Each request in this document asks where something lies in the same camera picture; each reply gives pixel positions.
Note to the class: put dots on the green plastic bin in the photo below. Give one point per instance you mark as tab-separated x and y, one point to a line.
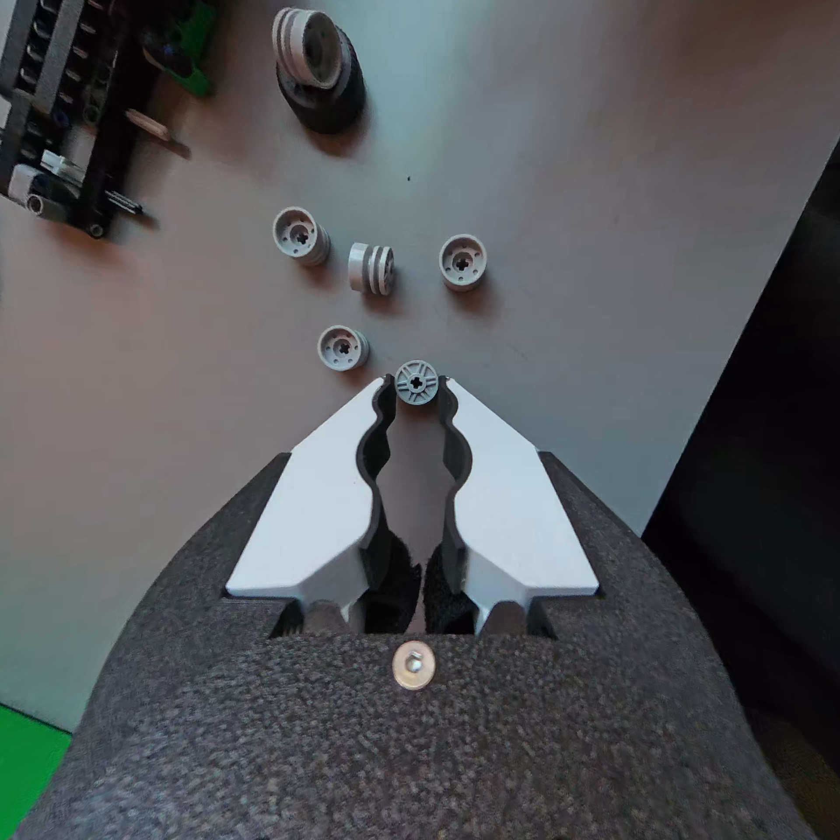
26	768

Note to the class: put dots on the dark grey spoked lego pulley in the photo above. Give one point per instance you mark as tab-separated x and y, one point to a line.
417	384

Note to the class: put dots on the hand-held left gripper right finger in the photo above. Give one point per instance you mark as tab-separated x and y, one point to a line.
518	518

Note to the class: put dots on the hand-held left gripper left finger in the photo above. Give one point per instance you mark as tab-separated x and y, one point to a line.
308	512

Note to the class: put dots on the grey lego wheel with tire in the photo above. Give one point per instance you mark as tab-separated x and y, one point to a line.
318	65

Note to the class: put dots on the light grey lego wheel hub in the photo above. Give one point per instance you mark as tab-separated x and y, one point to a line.
341	348
371	266
463	262
298	236

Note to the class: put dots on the black lego truck chassis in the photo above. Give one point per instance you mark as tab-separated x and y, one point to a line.
65	98

